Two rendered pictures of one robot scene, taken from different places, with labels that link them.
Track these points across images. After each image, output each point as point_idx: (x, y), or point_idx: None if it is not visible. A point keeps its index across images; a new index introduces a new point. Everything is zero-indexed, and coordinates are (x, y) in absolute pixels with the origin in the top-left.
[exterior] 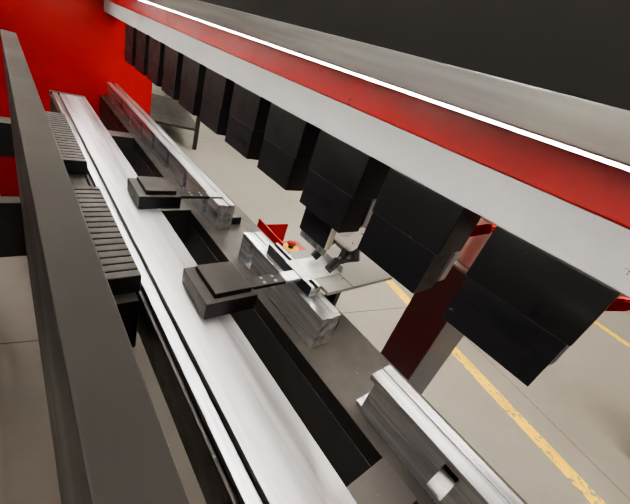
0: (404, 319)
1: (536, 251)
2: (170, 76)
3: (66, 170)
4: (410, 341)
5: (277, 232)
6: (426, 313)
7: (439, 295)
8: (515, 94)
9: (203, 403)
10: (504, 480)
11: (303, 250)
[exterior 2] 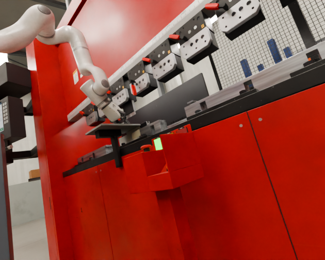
0: (7, 218)
1: None
2: None
3: (151, 101)
4: (10, 230)
5: (173, 147)
6: (6, 191)
7: (5, 167)
8: None
9: None
10: (76, 166)
11: (133, 124)
